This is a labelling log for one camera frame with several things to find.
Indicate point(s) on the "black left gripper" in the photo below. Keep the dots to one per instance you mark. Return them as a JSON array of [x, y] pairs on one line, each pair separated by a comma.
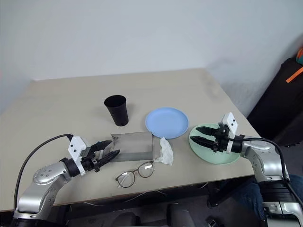
[[91, 162]]

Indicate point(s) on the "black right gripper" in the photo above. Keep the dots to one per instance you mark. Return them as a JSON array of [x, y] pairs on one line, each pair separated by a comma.
[[220, 144]]

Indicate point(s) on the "green plate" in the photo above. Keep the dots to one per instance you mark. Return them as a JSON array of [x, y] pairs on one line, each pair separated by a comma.
[[208, 156]]

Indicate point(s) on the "grey glasses case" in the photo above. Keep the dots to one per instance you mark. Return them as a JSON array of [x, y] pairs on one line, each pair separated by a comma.
[[135, 146]]

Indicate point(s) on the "brown round eyeglasses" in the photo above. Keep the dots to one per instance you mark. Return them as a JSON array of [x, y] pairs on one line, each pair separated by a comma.
[[125, 179]]

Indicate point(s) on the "white tissue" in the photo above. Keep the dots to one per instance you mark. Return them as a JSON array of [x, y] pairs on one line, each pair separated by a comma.
[[166, 151]]

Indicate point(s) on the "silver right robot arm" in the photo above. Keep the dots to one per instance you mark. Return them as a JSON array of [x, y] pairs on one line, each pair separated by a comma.
[[265, 160]]

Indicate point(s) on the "blue plate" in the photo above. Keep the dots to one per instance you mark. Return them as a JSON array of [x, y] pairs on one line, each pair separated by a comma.
[[166, 121]]

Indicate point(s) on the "black plastic cup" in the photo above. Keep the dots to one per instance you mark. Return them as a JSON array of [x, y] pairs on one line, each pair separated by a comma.
[[118, 111]]

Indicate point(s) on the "black table leg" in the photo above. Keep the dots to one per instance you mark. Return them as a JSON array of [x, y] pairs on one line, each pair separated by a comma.
[[222, 191]]

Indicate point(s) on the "person's leg in jeans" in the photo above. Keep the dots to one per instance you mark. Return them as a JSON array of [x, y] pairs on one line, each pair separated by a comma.
[[248, 196]]

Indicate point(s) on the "large black case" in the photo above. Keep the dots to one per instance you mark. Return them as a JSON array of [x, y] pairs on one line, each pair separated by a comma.
[[279, 106]]

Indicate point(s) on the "large dark rounded shape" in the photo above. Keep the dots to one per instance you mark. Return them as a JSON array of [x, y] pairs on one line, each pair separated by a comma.
[[178, 216]]

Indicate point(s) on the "small black floor device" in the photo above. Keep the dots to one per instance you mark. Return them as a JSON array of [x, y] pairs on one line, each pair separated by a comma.
[[211, 222]]

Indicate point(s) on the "teal and orange bag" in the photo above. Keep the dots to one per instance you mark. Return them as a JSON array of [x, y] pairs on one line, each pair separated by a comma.
[[300, 58]]

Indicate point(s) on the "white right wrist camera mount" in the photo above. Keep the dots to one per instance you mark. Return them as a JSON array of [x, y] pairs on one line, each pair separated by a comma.
[[231, 123]]

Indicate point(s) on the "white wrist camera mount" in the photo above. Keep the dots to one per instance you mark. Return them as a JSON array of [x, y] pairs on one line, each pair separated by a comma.
[[231, 123], [75, 146]]

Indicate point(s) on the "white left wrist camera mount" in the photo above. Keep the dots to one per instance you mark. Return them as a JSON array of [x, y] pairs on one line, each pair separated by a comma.
[[75, 146]]

